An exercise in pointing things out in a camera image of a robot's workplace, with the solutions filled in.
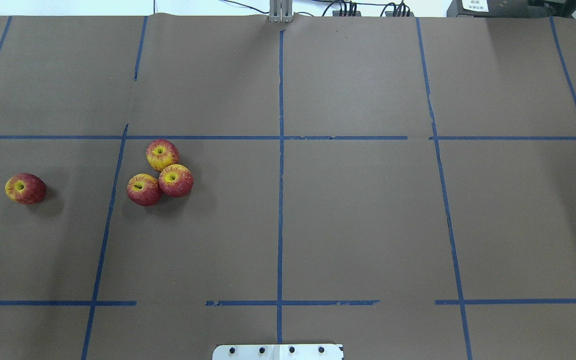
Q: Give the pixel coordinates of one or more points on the rear red yellow apple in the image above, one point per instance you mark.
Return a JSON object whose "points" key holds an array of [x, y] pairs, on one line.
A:
{"points": [[161, 153]]}

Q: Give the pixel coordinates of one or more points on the brown paper table cover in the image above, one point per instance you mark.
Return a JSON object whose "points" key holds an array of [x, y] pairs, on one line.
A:
{"points": [[405, 188]]}

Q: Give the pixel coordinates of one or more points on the dark grey equipment box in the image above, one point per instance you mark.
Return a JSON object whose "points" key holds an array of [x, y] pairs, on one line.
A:
{"points": [[517, 9]]}

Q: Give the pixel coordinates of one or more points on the lone red yellow apple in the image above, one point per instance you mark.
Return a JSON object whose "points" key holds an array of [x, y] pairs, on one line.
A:
{"points": [[25, 189]]}

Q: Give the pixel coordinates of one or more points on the grey aluminium camera post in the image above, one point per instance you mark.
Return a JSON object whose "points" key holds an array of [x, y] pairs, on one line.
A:
{"points": [[281, 11]]}

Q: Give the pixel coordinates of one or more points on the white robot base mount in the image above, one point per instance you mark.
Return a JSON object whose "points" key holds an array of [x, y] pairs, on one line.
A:
{"points": [[304, 351]]}

